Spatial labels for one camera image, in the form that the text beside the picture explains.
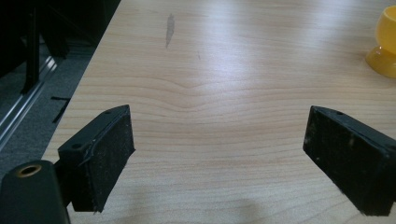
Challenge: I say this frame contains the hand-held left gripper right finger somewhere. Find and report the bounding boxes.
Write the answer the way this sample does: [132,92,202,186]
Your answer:
[303,105,396,217]

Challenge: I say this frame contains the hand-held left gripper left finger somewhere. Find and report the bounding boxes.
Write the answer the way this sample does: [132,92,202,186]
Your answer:
[57,104,136,214]

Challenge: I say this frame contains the black tape strip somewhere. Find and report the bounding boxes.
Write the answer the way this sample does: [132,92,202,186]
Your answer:
[50,96,72,124]

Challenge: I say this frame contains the yellow egg cup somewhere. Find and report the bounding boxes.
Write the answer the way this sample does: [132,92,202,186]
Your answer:
[365,5,396,79]

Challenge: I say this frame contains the black stand leg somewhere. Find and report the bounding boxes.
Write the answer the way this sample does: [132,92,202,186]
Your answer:
[20,6,41,95]

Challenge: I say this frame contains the aluminium floor rail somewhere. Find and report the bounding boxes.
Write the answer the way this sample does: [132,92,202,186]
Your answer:
[0,55,59,152]

